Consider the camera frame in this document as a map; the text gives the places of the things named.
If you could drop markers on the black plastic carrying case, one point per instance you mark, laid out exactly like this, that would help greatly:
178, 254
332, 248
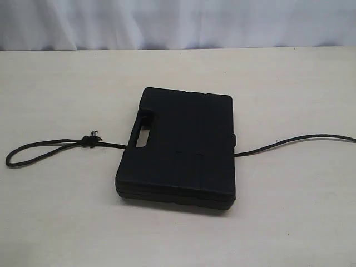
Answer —
181, 150

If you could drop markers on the white backdrop curtain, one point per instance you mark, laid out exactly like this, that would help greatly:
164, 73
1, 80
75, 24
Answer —
170, 25

